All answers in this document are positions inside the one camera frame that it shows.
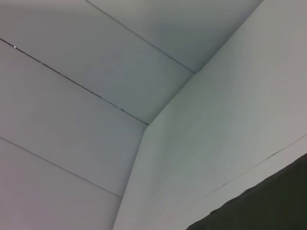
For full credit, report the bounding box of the dark green FREE t-shirt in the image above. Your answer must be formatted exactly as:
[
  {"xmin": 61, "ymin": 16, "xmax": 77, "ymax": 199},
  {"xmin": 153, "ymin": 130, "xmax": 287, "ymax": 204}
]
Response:
[{"xmin": 185, "ymin": 153, "xmax": 307, "ymax": 230}]

